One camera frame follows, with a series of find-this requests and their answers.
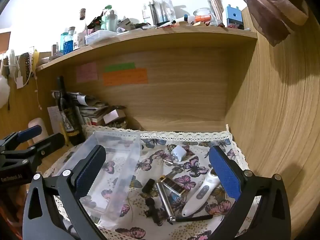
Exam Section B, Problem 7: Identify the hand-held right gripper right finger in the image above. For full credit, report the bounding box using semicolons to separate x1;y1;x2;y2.
208;145;292;240

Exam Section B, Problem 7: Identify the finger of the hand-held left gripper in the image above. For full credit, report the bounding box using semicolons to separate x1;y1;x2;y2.
27;133;65;166
0;125;42;152

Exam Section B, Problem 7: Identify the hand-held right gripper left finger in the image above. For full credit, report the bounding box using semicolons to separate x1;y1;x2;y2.
22;144;107;240

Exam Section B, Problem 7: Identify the white handheld massager device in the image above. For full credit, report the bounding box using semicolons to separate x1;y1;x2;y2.
180;169;222;217

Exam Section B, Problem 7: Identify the clear plastic storage container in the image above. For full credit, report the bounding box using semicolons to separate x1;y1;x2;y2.
54;130;142;229

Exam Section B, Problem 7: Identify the silver metal cylinder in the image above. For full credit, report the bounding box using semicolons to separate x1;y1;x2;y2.
155;181;175;224

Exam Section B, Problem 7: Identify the black clip-on microphone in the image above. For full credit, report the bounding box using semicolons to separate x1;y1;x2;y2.
144;197;165;227

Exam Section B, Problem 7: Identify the beige cylindrical roll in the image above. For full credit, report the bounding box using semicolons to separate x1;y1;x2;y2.
27;117;48;147

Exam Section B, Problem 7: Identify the white paper note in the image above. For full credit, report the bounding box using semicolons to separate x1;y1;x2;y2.
47;106;63;135

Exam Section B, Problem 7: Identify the butterfly print lace tablecloth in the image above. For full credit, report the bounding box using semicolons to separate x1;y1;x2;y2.
42;124;263;240

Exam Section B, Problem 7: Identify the dark wine bottle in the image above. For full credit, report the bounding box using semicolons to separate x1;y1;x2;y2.
56;76;85;145

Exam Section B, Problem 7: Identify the orange cloth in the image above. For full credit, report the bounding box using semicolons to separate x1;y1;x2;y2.
0;184;28;238

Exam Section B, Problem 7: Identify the white fluffy ball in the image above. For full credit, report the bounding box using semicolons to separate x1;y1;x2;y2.
0;75;10;109

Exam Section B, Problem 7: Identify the white charger adapter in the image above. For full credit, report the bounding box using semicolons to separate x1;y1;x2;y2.
172;144;187;162

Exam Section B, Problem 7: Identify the black and gold lighter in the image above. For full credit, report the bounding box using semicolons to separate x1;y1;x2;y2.
158;176;187;197

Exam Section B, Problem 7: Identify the stack of magazines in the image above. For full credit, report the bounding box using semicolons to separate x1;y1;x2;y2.
51;90;128;130

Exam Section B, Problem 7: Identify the small white cardboard box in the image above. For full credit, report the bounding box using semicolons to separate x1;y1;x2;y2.
103;109;125;124

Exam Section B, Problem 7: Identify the pink sticky note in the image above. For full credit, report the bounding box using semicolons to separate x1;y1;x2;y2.
76;62;98;83

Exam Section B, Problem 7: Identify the blue glass bottle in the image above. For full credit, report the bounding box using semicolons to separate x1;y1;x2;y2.
60;27;77;55

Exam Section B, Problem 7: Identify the orange sticky note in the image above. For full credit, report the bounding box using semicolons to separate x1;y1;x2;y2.
102;68;148;86

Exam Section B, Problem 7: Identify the green sticky note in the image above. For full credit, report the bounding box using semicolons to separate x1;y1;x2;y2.
104;62;136;72

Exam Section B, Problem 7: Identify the white printed mug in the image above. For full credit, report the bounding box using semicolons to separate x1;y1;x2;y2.
75;32;87;48

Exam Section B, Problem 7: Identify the clear lidded plastic box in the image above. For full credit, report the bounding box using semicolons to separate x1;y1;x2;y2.
85;29;118;45

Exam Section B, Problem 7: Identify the green glass bottle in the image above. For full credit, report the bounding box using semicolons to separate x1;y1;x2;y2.
101;5;118;32

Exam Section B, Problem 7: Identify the silver stapler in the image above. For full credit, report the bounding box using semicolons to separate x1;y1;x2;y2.
117;18;137;32

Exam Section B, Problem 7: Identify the wooden shelf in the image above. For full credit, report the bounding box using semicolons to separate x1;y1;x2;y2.
35;28;258;72

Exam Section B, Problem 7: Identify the blue and white box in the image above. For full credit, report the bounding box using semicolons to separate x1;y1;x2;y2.
226;4;244;28

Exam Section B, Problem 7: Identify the round glass jar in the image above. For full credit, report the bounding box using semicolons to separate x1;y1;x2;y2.
194;8;213;23

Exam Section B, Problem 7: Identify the clear jar of sticks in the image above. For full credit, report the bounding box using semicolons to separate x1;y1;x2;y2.
207;0;224;26

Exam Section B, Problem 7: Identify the clear acrylic organizer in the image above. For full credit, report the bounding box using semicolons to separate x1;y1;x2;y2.
142;0;177;27

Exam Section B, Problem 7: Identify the white charger with cable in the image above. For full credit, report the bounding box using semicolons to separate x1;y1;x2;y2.
14;55;34;89

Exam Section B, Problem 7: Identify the black strap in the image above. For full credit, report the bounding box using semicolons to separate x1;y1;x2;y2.
175;214;214;223

